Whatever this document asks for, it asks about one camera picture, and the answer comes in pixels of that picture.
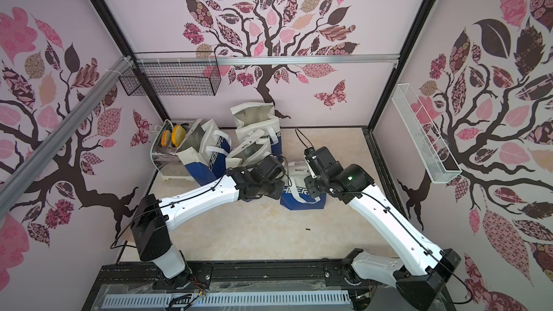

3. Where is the orange bread slice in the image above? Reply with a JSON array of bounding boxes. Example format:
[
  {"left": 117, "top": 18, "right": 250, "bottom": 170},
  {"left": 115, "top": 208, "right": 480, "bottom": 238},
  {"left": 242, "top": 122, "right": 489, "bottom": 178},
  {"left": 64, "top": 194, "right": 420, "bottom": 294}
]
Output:
[{"left": 160, "top": 130, "right": 172, "bottom": 147}]

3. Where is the aluminium rail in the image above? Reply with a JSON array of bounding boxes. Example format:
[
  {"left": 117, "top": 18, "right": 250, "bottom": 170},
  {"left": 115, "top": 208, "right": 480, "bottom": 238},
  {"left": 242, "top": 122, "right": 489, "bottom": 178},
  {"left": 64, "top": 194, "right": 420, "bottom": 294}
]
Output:
[
  {"left": 1, "top": 56, "right": 130, "bottom": 217},
  {"left": 137, "top": 54, "right": 400, "bottom": 66}
]

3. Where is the black base frame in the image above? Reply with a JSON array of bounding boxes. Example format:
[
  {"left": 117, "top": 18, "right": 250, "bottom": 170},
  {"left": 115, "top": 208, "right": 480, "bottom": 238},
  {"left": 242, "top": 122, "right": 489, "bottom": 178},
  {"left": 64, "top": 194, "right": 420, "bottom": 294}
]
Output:
[{"left": 83, "top": 259, "right": 414, "bottom": 310}]

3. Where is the blue takeout bag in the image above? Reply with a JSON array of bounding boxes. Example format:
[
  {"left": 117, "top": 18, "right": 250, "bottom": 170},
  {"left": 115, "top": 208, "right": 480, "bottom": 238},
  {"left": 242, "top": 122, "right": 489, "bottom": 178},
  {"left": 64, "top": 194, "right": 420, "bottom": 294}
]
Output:
[
  {"left": 226, "top": 130, "right": 272, "bottom": 168},
  {"left": 176, "top": 119, "right": 232, "bottom": 186}
]

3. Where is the left aluminium rail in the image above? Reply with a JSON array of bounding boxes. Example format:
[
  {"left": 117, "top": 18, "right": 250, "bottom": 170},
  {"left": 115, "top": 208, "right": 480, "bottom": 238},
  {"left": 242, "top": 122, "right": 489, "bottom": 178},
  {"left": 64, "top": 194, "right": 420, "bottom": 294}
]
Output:
[{"left": 1, "top": 56, "right": 130, "bottom": 217}]

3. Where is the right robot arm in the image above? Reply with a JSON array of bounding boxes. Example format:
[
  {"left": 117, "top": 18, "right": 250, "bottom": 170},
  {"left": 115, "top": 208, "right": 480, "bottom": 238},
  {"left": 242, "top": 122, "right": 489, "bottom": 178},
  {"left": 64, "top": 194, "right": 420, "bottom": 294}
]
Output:
[{"left": 304, "top": 147, "right": 461, "bottom": 310}]

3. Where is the white slotted cable duct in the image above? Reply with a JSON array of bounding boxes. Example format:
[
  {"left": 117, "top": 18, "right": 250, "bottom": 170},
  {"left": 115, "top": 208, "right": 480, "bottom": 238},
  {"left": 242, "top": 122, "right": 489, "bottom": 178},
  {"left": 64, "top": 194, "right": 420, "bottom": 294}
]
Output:
[{"left": 99, "top": 290, "right": 351, "bottom": 310}]

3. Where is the yellow bread slice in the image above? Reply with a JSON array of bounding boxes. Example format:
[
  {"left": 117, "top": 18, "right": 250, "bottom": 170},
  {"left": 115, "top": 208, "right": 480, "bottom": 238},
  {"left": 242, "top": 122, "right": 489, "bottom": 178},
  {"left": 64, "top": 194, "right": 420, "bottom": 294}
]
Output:
[{"left": 171, "top": 125, "right": 187, "bottom": 148}]

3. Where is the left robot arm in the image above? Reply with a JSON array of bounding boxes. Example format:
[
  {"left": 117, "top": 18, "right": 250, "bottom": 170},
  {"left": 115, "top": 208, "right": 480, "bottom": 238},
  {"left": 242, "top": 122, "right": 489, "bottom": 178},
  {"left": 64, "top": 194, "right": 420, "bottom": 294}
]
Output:
[{"left": 126, "top": 155, "right": 287, "bottom": 279}]

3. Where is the black wire basket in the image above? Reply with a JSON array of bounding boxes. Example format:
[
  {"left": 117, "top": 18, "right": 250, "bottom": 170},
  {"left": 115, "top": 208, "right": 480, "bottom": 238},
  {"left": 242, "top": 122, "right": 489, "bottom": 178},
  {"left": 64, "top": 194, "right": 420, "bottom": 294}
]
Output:
[{"left": 118, "top": 51, "right": 222, "bottom": 96}]

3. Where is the back aluminium rail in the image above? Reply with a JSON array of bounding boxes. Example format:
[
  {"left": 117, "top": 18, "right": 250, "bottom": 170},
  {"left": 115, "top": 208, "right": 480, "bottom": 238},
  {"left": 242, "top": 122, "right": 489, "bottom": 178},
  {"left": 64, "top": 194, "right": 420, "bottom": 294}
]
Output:
[{"left": 137, "top": 54, "right": 400, "bottom": 66}]

